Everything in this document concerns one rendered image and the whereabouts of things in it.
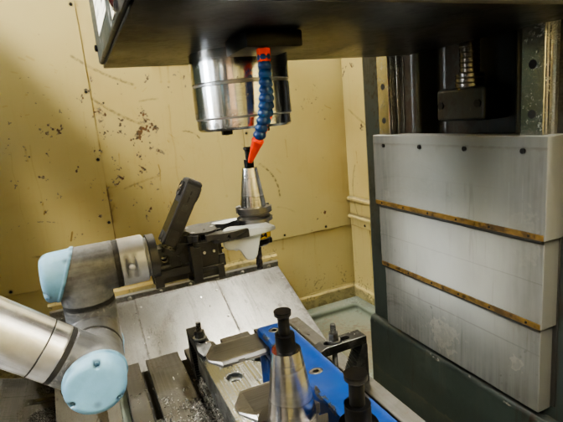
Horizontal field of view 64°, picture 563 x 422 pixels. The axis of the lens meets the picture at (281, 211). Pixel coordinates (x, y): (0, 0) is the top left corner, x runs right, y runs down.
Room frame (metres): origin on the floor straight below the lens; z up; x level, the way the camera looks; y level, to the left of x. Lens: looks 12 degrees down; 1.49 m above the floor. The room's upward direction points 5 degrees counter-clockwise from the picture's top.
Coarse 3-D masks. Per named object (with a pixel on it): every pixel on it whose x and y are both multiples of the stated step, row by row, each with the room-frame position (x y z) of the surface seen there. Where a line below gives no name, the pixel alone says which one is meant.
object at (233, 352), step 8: (248, 336) 0.53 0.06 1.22; (256, 336) 0.53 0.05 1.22; (216, 344) 0.52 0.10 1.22; (224, 344) 0.52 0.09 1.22; (232, 344) 0.52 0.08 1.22; (240, 344) 0.51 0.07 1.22; (248, 344) 0.51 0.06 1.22; (256, 344) 0.51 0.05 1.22; (264, 344) 0.51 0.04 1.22; (208, 352) 0.50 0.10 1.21; (216, 352) 0.50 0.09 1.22; (224, 352) 0.50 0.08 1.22; (232, 352) 0.50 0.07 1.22; (240, 352) 0.49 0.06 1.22; (248, 352) 0.49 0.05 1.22; (256, 352) 0.49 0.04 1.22; (264, 352) 0.49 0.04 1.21; (208, 360) 0.49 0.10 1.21; (216, 360) 0.48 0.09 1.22; (224, 360) 0.48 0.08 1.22; (232, 360) 0.48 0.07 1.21; (240, 360) 0.48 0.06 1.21
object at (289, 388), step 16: (272, 352) 0.35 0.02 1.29; (272, 368) 0.35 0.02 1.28; (288, 368) 0.34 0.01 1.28; (304, 368) 0.35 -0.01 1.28; (272, 384) 0.35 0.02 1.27; (288, 384) 0.34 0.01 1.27; (304, 384) 0.34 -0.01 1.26; (272, 400) 0.34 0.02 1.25; (288, 400) 0.34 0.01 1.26; (304, 400) 0.34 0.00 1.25; (272, 416) 0.34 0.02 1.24; (288, 416) 0.33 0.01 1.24; (304, 416) 0.34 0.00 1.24
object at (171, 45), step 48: (144, 0) 0.41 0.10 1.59; (192, 0) 0.42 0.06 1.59; (240, 0) 0.44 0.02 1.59; (288, 0) 0.46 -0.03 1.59; (336, 0) 0.48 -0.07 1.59; (384, 0) 0.50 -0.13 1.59; (432, 0) 0.53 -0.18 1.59; (480, 0) 0.55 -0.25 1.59; (528, 0) 0.58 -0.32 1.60; (96, 48) 0.78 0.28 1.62; (144, 48) 0.64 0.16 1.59; (192, 48) 0.68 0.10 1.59; (336, 48) 0.82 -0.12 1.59; (384, 48) 0.89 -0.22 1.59; (432, 48) 0.96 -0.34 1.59
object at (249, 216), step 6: (270, 204) 0.77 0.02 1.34; (240, 210) 0.75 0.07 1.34; (246, 210) 0.75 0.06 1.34; (252, 210) 0.74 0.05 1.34; (258, 210) 0.75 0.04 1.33; (264, 210) 0.75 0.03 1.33; (270, 210) 0.76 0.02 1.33; (240, 216) 0.78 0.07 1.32; (246, 216) 0.75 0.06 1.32; (252, 216) 0.75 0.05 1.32; (258, 216) 0.75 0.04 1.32; (264, 216) 0.76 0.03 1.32; (270, 216) 0.76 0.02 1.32; (240, 222) 0.75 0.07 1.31; (246, 222) 0.75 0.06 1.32; (252, 222) 0.74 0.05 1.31; (258, 222) 0.75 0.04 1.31; (264, 222) 0.75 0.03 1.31
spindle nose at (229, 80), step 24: (216, 48) 0.70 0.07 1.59; (192, 72) 0.74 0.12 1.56; (216, 72) 0.70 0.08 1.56; (240, 72) 0.70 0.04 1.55; (216, 96) 0.70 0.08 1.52; (240, 96) 0.70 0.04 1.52; (288, 96) 0.75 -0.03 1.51; (216, 120) 0.71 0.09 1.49; (240, 120) 0.70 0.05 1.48; (288, 120) 0.75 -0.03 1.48
